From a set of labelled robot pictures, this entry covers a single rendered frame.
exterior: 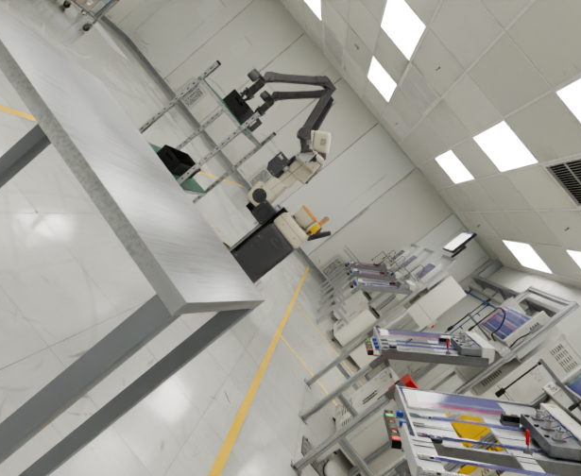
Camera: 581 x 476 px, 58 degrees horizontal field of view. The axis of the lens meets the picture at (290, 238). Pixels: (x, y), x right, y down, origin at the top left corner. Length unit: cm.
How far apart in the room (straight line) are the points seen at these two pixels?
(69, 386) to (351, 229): 1021
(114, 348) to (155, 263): 14
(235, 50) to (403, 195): 462
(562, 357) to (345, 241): 747
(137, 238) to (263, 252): 281
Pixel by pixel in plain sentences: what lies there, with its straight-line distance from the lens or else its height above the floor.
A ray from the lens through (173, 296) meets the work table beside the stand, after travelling 76.
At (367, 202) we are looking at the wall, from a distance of 1093.
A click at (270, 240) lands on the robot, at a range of 356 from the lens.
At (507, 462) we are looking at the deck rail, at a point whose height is 95.
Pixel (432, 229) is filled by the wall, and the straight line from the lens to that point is 1110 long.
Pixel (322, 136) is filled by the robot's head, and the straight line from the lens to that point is 374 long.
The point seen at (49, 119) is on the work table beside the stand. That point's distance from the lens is 91.
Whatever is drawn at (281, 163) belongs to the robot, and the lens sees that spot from 371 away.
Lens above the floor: 103
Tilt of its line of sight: 5 degrees down
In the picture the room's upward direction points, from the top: 51 degrees clockwise
